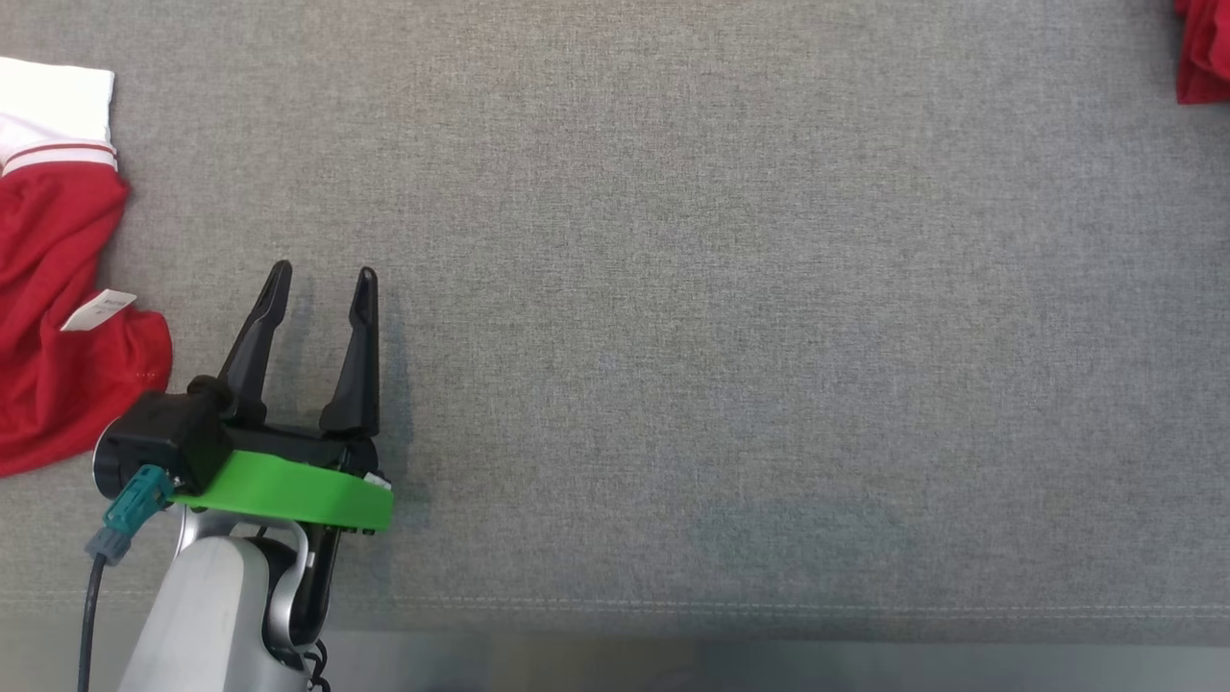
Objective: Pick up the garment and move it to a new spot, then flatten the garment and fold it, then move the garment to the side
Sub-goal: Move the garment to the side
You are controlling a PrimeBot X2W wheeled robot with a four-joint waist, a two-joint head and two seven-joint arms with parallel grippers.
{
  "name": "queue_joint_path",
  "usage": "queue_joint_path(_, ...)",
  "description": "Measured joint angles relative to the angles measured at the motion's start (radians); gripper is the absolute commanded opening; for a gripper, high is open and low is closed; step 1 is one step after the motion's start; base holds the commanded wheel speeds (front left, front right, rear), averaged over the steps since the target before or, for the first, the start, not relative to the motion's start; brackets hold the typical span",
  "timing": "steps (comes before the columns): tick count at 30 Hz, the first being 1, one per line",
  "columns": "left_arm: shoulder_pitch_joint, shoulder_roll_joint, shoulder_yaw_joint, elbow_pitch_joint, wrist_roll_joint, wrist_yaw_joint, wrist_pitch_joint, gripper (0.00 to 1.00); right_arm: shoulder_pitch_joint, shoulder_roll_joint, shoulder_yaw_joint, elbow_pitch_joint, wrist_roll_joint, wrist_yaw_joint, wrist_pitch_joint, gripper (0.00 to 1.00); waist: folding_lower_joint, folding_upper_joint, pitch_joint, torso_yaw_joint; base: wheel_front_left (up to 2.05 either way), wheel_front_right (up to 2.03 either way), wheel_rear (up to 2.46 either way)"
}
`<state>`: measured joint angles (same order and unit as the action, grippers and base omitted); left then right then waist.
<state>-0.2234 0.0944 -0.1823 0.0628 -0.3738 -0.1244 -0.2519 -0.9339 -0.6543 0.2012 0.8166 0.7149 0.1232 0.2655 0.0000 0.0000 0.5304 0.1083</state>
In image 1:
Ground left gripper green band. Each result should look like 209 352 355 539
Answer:
173 259 395 535

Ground red garment with white waistband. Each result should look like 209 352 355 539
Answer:
0 56 174 479

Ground red shorts with 23 print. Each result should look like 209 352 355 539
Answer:
1174 0 1230 105

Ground grey fabric sofa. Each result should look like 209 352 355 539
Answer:
0 0 1230 640

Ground left camera cable teal plug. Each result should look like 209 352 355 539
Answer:
77 464 176 692

